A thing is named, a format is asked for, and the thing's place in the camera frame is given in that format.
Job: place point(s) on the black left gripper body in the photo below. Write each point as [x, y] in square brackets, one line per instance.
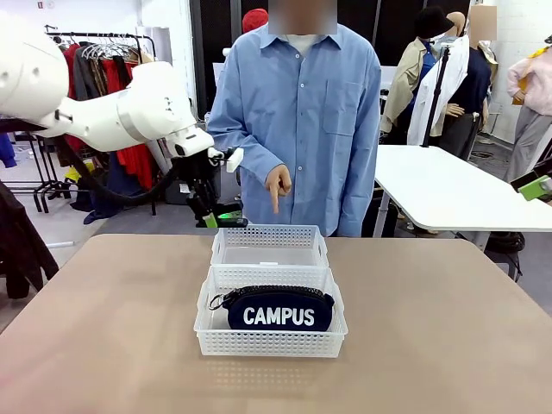
[196, 170]

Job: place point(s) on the black green-tipped left gripper finger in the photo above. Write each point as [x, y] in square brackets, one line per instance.
[207, 211]
[228, 214]

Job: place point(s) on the black stapler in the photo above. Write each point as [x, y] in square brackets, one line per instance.
[239, 223]

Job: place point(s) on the navy CAMPUS zipper pouch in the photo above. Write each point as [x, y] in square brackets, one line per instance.
[280, 315]

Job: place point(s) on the person's left forearm blue sleeve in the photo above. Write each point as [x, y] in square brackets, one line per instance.
[362, 194]

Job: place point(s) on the person's right forearm blue sleeve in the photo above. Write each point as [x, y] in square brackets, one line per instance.
[241, 151]

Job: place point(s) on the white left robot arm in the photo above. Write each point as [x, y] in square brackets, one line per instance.
[108, 112]

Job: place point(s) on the person's right hand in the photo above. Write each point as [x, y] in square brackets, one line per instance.
[279, 183]

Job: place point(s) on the small white perforated plastic basket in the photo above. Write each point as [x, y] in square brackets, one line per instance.
[269, 236]

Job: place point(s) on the long red hanging dress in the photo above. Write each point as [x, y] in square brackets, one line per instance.
[133, 164]

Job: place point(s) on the white table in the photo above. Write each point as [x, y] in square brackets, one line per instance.
[453, 190]

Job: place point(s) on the person in pink top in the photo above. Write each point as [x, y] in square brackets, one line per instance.
[532, 95]

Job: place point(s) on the dark clothes pile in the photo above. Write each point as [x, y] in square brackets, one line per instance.
[99, 207]

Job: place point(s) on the mannequin in white coat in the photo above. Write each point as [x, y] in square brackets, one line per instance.
[466, 95]

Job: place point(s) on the person in blue shirt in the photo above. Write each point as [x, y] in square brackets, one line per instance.
[310, 129]

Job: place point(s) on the yellow garment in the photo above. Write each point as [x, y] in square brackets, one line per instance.
[73, 173]

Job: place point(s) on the beige hanging coat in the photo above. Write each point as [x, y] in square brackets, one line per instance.
[146, 56]

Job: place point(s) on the black tripod stand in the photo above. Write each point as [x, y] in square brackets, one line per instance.
[435, 95]

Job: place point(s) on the black metal clothes rack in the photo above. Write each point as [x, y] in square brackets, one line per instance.
[146, 43]

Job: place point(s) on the large white perforated plastic basket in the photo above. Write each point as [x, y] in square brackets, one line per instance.
[269, 345]

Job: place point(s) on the dark grey hanging jacket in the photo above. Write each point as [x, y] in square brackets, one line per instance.
[88, 73]

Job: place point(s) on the red hanging jacket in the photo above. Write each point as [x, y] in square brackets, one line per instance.
[71, 73]

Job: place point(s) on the red hat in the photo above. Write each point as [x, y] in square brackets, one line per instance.
[254, 19]

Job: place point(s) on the mannequin in beige trench coat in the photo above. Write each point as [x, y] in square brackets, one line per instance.
[405, 86]

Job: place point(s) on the blue garment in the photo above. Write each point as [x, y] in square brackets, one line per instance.
[6, 151]

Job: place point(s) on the black bucket hat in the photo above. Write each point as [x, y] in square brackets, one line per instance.
[431, 23]

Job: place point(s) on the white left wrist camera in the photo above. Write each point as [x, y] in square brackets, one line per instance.
[234, 159]

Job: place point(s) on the white wall panel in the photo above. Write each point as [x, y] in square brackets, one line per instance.
[161, 43]

